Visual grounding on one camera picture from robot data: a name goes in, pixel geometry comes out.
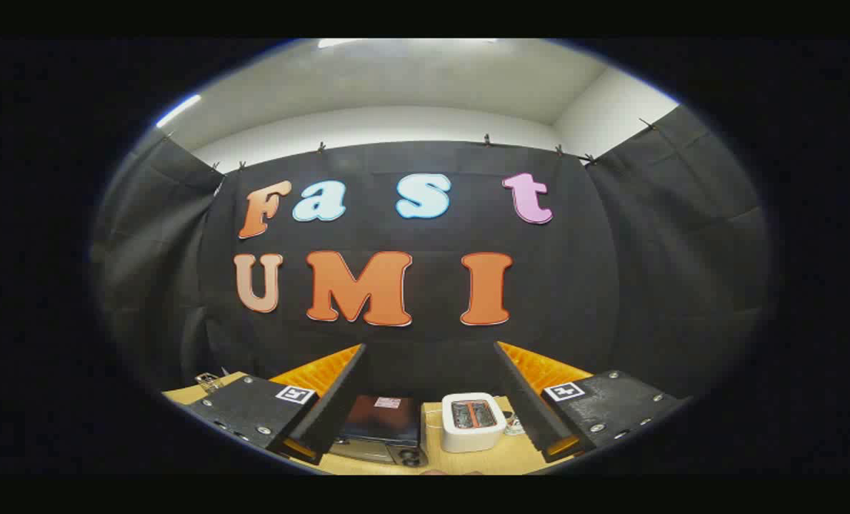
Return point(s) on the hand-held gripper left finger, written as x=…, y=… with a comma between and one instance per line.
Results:
x=328, y=414

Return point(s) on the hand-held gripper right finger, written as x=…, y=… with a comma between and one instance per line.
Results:
x=528, y=414

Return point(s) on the black toaster oven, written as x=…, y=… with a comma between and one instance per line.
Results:
x=386, y=425

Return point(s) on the white pop-up toaster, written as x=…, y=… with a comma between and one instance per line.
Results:
x=471, y=428

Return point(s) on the metal spring clip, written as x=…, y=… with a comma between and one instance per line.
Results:
x=208, y=382

